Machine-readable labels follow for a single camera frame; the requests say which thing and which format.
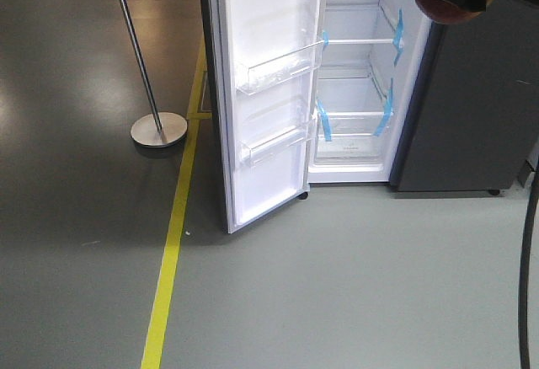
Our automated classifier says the open white fridge door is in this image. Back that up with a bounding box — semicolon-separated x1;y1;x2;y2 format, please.
201;0;324;233

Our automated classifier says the black hanging cable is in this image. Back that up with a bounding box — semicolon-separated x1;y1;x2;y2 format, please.
517;166;539;369

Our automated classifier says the red yellow apple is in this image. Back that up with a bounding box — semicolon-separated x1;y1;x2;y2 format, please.
415;0;484;25

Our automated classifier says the metal sign stand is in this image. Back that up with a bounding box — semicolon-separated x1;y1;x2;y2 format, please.
118;0;188;149

